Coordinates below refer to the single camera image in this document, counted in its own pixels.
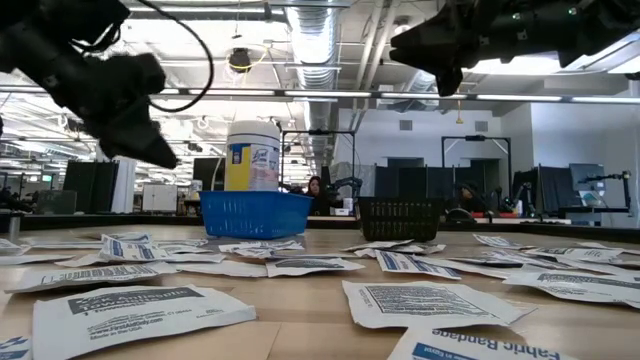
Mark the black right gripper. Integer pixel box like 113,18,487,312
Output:
389,0,564,98

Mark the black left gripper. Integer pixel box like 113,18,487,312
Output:
29,49,180,170

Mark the white first aid packet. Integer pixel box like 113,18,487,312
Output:
339,239,416,253
473,233,537,251
153,238,210,250
353,243,447,259
0,238,32,257

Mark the white building pillar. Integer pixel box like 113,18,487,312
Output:
110,157,138,215

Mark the linear ceiling light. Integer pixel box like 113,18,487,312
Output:
475,94,564,103
570,96,640,104
379,92,469,101
188,88,277,97
283,90,373,99

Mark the white cabinet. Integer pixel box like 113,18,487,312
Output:
141,183,178,213

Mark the black partition panel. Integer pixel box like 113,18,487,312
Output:
511,166,572,217
62,160,120,215

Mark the dark computer monitor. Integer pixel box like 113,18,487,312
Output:
192,157,226,192

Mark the disinfecting wipes canister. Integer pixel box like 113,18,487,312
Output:
223,119,282,193

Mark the black curtain partition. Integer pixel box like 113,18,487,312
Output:
373,158,501,214

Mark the blue plastic basket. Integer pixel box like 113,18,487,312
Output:
198,190,315,240

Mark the person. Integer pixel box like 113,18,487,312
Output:
304,175,345,217
452,180,490,221

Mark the black dome-shaped object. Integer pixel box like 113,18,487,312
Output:
444,207,477,224

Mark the black plastic basket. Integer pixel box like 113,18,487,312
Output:
356,196,445,243

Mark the grey computer monitor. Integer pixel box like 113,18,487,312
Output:
568,162,607,195

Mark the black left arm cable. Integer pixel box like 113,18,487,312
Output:
134,0,215,114

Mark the silver air duct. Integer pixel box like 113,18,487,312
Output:
285,0,342,166

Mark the black ceiling camera device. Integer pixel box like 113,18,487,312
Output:
228,47,253,74

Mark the black camera boom stand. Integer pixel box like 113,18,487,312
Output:
578,170,633,217

